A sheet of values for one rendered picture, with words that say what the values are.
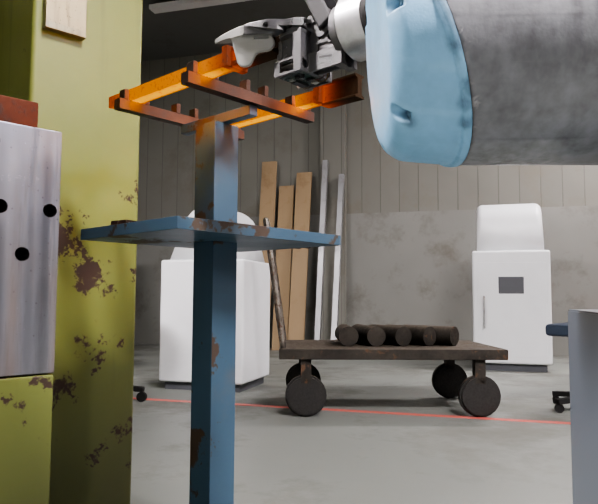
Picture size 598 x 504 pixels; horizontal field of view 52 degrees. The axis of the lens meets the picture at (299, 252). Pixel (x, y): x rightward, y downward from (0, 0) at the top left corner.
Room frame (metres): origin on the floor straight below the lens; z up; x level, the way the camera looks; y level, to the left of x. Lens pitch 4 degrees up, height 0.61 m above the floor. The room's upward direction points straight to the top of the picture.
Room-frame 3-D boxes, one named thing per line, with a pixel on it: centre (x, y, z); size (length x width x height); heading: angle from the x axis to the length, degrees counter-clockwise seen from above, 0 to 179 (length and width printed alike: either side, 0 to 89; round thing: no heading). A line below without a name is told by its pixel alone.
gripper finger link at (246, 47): (0.88, 0.08, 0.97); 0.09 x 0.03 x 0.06; 84
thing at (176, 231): (1.19, 0.16, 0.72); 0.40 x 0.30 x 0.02; 137
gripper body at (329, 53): (0.87, -0.03, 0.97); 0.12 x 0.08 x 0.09; 48
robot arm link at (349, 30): (0.81, -0.09, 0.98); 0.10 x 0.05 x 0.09; 138
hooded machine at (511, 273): (5.54, -1.89, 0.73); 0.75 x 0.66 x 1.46; 166
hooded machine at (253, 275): (4.30, 0.58, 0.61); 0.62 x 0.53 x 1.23; 74
